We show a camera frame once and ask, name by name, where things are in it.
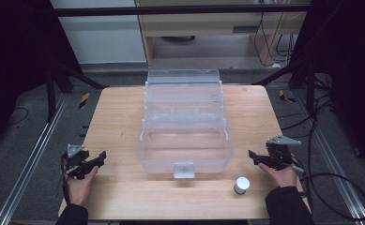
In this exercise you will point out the person's right hand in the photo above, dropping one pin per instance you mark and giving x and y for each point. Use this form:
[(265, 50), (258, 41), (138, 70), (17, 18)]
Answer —
[(281, 176)]

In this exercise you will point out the light wooden cabinet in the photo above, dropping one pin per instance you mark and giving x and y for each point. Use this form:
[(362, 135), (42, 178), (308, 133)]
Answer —
[(202, 28)]

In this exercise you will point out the clear plastic tiered storage box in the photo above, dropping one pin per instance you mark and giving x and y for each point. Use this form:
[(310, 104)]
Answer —
[(183, 146)]

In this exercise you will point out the black horizontal frame bar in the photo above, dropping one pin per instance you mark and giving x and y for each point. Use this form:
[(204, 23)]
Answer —
[(177, 10)]

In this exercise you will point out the black curtain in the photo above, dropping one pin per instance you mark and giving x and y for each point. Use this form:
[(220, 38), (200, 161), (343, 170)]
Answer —
[(14, 62), (352, 78)]

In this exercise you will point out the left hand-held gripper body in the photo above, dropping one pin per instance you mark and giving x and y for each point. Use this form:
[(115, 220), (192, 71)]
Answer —
[(75, 157)]

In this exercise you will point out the person's left hand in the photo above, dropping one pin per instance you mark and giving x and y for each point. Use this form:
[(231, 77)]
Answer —
[(80, 186)]

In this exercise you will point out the aluminium floor rail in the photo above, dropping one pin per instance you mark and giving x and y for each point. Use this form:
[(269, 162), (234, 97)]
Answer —
[(336, 162), (30, 159)]

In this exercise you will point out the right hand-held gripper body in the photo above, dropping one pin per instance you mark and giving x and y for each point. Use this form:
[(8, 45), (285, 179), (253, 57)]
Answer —
[(279, 151)]

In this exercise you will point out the black metal stand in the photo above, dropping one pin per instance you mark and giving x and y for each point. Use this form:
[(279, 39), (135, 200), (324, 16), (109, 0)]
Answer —
[(310, 87), (50, 93)]

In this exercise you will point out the yellow black striped tape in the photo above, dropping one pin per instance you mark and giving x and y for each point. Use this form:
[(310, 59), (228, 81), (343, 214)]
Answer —
[(84, 100), (285, 97)]

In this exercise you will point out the white cabinet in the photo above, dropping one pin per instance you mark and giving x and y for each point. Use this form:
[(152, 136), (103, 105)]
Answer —
[(102, 37)]

